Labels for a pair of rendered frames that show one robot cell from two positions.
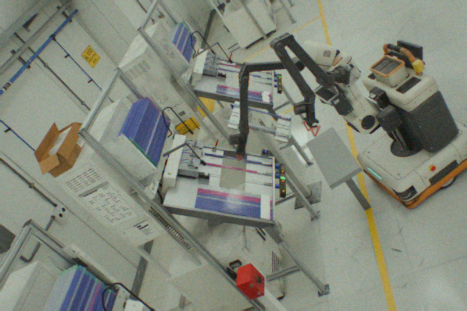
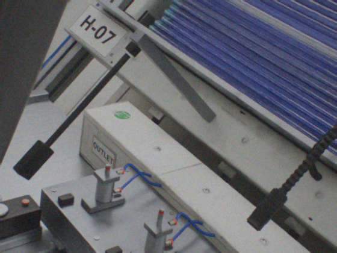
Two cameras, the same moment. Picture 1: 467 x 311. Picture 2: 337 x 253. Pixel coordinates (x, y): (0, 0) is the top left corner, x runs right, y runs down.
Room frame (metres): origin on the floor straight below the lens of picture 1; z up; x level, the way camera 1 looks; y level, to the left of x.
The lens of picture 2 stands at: (3.11, -0.54, 1.25)
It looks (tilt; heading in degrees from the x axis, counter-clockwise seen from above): 2 degrees up; 105
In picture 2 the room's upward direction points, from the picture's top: 41 degrees clockwise
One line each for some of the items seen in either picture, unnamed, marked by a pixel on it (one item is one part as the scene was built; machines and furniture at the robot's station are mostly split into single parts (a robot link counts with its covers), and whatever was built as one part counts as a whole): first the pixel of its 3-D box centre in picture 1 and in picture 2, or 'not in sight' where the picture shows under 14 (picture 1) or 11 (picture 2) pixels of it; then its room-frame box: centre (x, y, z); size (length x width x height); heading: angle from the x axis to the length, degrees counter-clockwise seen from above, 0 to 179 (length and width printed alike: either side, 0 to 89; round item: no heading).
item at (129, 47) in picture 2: not in sight; (133, 49); (2.81, 0.20, 1.33); 0.01 x 0.01 x 0.01; 65
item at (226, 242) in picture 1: (231, 253); not in sight; (2.96, 0.52, 0.31); 0.70 x 0.65 x 0.62; 155
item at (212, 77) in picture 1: (237, 112); not in sight; (4.21, -0.27, 0.65); 1.01 x 0.73 x 1.29; 65
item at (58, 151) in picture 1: (74, 130); not in sight; (2.99, 0.70, 1.82); 0.68 x 0.30 x 0.20; 155
